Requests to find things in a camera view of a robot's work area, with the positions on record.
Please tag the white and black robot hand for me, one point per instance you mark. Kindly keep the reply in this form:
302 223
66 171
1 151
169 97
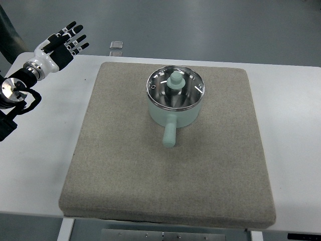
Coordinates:
57 51

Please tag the glass lid with green knob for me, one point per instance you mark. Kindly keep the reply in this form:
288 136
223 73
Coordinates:
175 88

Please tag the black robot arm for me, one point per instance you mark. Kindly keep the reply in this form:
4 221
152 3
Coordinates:
18 97

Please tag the mint green pot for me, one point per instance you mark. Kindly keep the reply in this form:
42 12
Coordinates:
171 120

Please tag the dark curtain at left edge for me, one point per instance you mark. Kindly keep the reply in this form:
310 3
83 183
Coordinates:
12 44

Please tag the small clear floor plate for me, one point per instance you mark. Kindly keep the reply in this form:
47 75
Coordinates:
116 45

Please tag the beige felt mat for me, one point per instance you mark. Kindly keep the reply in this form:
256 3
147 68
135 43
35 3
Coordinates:
215 175

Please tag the grey metal base plate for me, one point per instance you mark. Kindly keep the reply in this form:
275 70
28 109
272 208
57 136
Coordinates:
123 235

